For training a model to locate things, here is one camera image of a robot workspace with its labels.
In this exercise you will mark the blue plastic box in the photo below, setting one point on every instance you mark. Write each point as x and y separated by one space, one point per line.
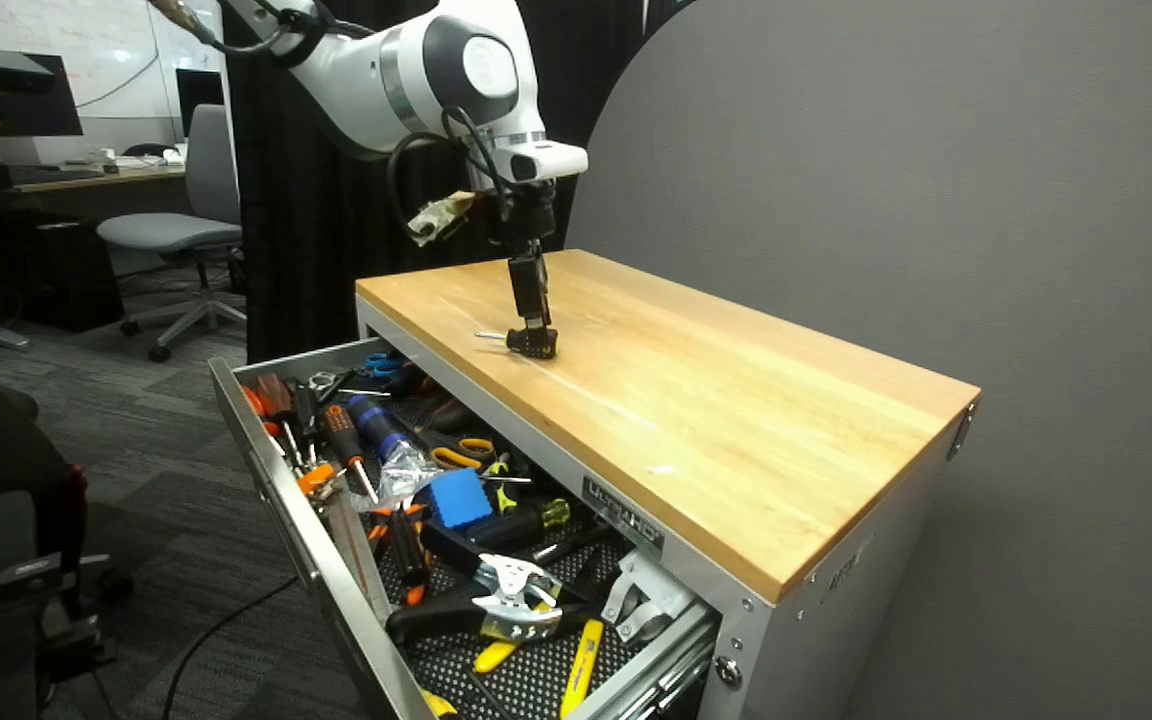
463 501

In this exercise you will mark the beige wrist camera box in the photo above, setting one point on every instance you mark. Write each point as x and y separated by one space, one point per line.
441 218

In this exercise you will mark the grey rounded partition panel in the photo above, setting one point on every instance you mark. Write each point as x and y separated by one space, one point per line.
951 173

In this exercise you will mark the orange hex key set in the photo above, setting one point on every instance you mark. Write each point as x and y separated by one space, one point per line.
318 479

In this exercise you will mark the black curtain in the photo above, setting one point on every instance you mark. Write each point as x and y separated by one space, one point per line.
311 214

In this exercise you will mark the wooden office desk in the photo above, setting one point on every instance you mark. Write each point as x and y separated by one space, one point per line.
58 187

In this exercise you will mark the silver metal clamp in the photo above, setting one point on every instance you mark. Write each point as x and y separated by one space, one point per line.
522 593

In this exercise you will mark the silver tool cabinet drawer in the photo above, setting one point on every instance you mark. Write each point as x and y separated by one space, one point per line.
259 442

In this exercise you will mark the grey tool cabinet wooden top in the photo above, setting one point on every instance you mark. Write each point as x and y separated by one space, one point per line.
682 386

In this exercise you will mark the silver metal bracket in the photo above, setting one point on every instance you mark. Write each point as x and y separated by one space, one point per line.
639 602

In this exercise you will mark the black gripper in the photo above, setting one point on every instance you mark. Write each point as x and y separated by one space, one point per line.
534 220

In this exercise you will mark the clear plastic bag of bits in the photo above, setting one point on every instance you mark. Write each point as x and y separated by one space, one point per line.
407 473

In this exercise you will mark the cabinet brand label plate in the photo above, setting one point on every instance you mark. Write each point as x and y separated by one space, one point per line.
621 515

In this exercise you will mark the grey office chair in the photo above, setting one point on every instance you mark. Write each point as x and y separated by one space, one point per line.
179 232

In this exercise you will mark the long flat metal file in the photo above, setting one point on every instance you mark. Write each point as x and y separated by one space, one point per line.
357 552

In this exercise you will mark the blue and black screwdriver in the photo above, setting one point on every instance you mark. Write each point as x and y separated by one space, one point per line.
377 424

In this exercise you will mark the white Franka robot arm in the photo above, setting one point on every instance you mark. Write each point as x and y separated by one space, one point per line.
390 65

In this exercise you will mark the black under-desk cabinet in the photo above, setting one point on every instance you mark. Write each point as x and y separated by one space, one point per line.
58 273

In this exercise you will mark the silver cabinet lock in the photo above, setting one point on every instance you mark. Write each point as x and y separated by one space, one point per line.
730 671

